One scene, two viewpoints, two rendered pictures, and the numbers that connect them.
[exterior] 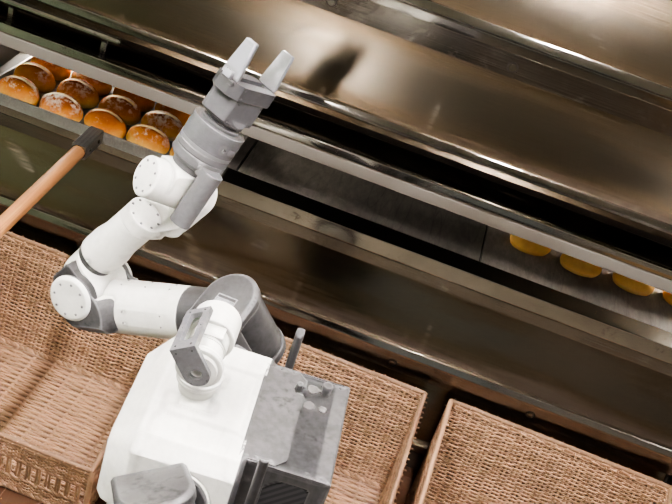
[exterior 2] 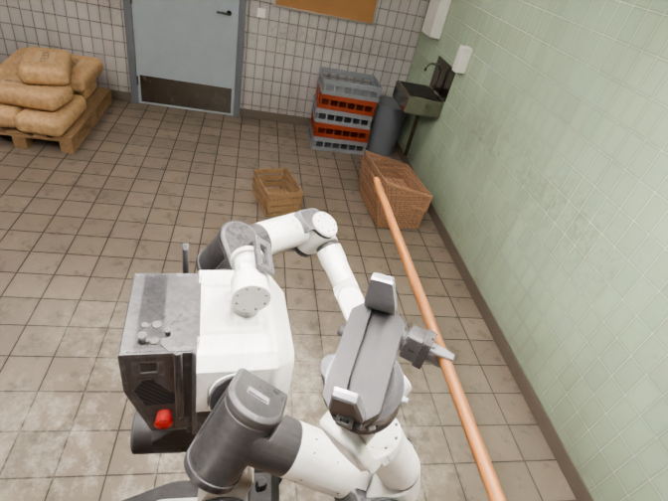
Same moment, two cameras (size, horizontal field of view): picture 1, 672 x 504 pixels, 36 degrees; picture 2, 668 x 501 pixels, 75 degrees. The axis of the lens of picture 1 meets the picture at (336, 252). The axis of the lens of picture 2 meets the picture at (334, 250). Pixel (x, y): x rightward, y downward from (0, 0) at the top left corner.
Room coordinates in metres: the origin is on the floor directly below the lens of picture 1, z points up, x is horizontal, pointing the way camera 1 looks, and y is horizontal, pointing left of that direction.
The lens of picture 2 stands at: (1.62, 0.07, 2.02)
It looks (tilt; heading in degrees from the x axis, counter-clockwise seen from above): 37 degrees down; 161
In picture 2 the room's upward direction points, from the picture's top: 14 degrees clockwise
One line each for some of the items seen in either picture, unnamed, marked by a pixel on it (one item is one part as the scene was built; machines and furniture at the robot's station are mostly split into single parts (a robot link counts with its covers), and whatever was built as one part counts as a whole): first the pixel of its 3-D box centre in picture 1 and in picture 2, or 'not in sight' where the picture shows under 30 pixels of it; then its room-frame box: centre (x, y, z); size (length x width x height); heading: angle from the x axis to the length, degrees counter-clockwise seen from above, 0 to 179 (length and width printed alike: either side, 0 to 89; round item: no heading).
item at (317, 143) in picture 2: not in sight; (337, 137); (-2.83, 1.28, 0.08); 0.60 x 0.40 x 0.15; 89
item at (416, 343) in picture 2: not in sight; (407, 340); (0.95, 0.55, 1.19); 0.12 x 0.10 x 0.13; 53
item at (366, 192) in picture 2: not in sight; (388, 197); (-1.53, 1.50, 0.14); 0.56 x 0.49 x 0.28; 3
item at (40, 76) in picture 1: (35, 75); not in sight; (2.02, 0.78, 1.21); 0.10 x 0.07 x 0.06; 83
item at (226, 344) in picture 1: (207, 348); (249, 283); (1.04, 0.12, 1.47); 0.10 x 0.07 x 0.09; 2
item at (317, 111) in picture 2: not in sight; (341, 111); (-2.83, 1.27, 0.38); 0.60 x 0.40 x 0.15; 85
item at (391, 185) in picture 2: not in sight; (395, 180); (-1.52, 1.51, 0.32); 0.56 x 0.49 x 0.28; 5
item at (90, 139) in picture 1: (87, 142); not in sight; (1.84, 0.58, 1.20); 0.09 x 0.04 x 0.03; 177
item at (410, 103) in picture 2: not in sight; (414, 109); (-2.27, 1.82, 0.69); 0.46 x 0.36 x 0.94; 177
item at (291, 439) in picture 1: (218, 466); (211, 353); (1.03, 0.06, 1.27); 0.34 x 0.30 x 0.36; 2
